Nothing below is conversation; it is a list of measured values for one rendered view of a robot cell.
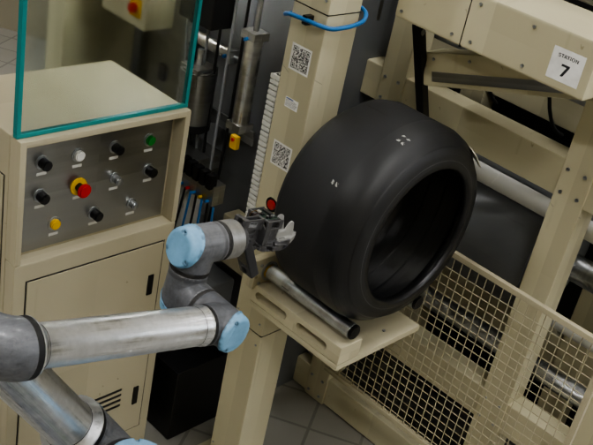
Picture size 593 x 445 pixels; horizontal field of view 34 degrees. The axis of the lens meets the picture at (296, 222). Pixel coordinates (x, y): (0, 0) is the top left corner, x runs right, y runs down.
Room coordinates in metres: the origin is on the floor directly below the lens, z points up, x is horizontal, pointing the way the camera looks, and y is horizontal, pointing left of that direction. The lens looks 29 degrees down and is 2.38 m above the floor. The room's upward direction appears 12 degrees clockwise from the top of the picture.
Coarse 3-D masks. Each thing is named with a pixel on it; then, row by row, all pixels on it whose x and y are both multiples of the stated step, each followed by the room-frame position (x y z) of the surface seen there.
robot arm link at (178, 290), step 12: (168, 276) 1.77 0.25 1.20; (180, 276) 1.75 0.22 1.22; (192, 276) 1.75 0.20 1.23; (204, 276) 1.77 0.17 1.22; (168, 288) 1.76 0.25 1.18; (180, 288) 1.75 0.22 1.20; (192, 288) 1.75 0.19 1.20; (204, 288) 1.75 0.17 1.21; (168, 300) 1.75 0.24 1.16; (180, 300) 1.73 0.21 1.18
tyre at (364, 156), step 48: (336, 144) 2.22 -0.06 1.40; (384, 144) 2.20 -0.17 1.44; (432, 144) 2.25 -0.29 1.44; (288, 192) 2.19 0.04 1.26; (336, 192) 2.12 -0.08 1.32; (384, 192) 2.11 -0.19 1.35; (432, 192) 2.56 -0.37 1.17; (336, 240) 2.06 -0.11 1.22; (384, 240) 2.54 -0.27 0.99; (432, 240) 2.49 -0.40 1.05; (336, 288) 2.07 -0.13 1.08; (384, 288) 2.38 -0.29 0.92
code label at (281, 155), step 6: (276, 144) 2.49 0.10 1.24; (282, 144) 2.47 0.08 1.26; (276, 150) 2.48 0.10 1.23; (282, 150) 2.47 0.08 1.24; (288, 150) 2.46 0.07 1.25; (276, 156) 2.48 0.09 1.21; (282, 156) 2.47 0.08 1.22; (288, 156) 2.45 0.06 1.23; (276, 162) 2.48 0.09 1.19; (282, 162) 2.46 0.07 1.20; (288, 162) 2.45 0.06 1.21; (282, 168) 2.46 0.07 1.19; (288, 168) 2.45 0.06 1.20
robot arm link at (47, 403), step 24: (0, 384) 1.40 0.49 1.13; (24, 384) 1.43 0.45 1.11; (48, 384) 1.48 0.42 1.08; (24, 408) 1.45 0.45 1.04; (48, 408) 1.48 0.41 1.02; (72, 408) 1.54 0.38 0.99; (96, 408) 1.62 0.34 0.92; (48, 432) 1.50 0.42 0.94; (72, 432) 1.53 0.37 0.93; (96, 432) 1.57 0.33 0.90; (120, 432) 1.63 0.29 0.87
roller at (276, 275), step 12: (276, 276) 2.33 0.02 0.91; (288, 276) 2.33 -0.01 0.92; (288, 288) 2.29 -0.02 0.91; (300, 288) 2.28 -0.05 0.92; (300, 300) 2.26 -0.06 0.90; (312, 300) 2.24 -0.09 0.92; (312, 312) 2.23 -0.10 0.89; (324, 312) 2.20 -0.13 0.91; (336, 324) 2.17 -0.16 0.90; (348, 324) 2.16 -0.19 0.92; (348, 336) 2.14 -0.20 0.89
